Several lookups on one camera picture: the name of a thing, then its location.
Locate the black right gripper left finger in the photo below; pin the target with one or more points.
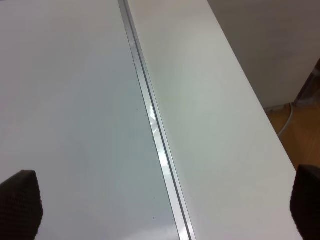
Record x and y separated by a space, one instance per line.
21 208

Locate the white whiteboard with aluminium frame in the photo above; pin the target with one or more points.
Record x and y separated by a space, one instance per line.
75 108

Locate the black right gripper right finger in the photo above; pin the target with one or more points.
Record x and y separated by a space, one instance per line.
305 201

